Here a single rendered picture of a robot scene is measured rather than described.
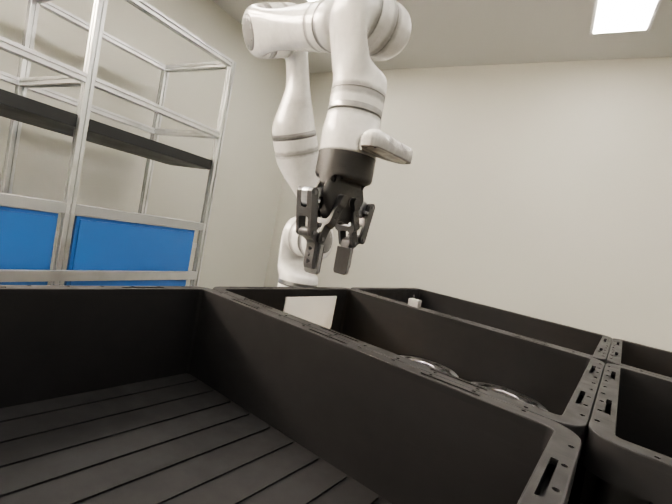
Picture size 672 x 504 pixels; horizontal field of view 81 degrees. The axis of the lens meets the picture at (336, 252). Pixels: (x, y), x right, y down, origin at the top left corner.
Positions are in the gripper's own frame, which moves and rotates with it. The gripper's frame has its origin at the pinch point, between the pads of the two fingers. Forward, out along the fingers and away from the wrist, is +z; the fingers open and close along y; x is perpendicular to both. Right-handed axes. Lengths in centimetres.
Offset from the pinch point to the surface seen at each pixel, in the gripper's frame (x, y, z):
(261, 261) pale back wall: -308, -262, 49
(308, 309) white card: -7.4, -6.3, 8.8
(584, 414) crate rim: 30.8, 7.3, 5.1
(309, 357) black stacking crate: 10.3, 13.0, 7.3
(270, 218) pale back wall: -309, -265, -2
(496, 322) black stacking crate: 10.1, -47.0, 9.1
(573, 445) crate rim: 31.0, 14.1, 5.0
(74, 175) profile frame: -181, -27, -7
